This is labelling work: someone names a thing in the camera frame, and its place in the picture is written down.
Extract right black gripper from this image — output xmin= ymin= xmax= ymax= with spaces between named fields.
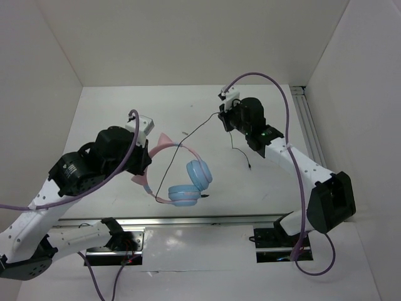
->
xmin=219 ymin=99 xmax=251 ymax=135

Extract thin black headphone cable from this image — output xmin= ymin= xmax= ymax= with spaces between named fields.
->
xmin=155 ymin=111 xmax=253 ymax=203

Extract pink blue cat-ear headphones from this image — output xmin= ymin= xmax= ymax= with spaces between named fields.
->
xmin=132 ymin=133 xmax=213 ymax=207

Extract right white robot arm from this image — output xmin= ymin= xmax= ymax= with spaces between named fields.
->
xmin=219 ymin=94 xmax=356 ymax=246

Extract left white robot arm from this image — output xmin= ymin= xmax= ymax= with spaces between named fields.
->
xmin=1 ymin=122 xmax=152 ymax=281

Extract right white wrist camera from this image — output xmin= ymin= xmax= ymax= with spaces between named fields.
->
xmin=218 ymin=86 xmax=240 ymax=112

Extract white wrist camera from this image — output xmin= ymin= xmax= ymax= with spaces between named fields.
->
xmin=125 ymin=114 xmax=155 ymax=148
xmin=218 ymin=86 xmax=240 ymax=112

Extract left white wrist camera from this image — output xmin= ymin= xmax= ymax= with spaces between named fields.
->
xmin=125 ymin=114 xmax=155 ymax=148

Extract aluminium rail at right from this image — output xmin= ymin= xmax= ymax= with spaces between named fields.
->
xmin=290 ymin=86 xmax=326 ymax=167

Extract aluminium rail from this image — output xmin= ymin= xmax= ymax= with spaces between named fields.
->
xmin=290 ymin=86 xmax=326 ymax=167
xmin=56 ymin=213 xmax=295 ymax=229

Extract aluminium rail at front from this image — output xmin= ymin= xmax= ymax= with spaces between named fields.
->
xmin=56 ymin=213 xmax=295 ymax=229

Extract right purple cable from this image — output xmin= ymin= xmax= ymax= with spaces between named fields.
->
xmin=221 ymin=72 xmax=337 ymax=277

